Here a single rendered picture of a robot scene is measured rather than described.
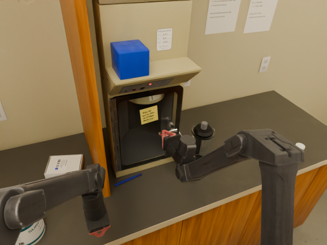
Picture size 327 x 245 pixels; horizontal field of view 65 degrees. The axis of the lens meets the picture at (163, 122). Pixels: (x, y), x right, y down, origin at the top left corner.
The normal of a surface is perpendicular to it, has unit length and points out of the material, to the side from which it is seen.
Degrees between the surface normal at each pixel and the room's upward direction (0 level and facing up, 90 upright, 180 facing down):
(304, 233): 0
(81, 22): 90
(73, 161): 0
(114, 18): 90
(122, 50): 0
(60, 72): 90
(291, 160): 59
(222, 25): 90
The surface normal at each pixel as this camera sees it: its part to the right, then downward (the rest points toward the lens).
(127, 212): 0.04, -0.80
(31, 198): 0.99, -0.14
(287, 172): 0.34, 0.07
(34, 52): 0.40, 0.57
